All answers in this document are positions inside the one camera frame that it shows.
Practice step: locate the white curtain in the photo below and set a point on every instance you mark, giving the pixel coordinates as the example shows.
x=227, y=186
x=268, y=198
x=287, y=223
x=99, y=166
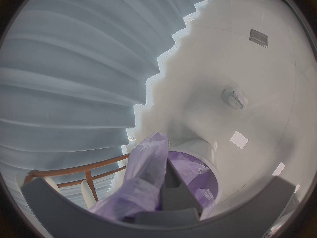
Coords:
x=74, y=71

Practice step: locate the wooden chair with cream cushion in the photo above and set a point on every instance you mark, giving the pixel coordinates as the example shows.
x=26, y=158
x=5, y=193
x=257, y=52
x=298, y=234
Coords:
x=88, y=173

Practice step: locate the crumpled white paper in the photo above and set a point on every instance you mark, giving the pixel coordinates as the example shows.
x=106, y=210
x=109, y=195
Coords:
x=234, y=97

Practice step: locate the white trash bin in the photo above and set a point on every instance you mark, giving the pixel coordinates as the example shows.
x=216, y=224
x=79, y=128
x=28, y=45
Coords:
x=198, y=146

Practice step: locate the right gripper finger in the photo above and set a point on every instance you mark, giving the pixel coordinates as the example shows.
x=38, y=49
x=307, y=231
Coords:
x=180, y=199

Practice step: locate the purple plastic bag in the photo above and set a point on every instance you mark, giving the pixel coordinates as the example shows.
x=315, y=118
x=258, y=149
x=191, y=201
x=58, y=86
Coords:
x=142, y=172

